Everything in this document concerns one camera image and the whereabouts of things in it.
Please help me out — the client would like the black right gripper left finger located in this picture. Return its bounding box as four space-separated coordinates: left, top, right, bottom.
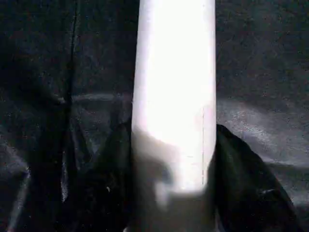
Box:
67 122 134 232

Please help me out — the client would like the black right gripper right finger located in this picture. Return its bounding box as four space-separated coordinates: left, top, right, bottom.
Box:
207 124 301 232

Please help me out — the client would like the black mat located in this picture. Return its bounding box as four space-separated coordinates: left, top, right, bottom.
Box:
0 0 309 232

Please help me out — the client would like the white plastic table leg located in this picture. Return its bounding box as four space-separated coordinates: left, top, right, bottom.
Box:
124 0 218 232

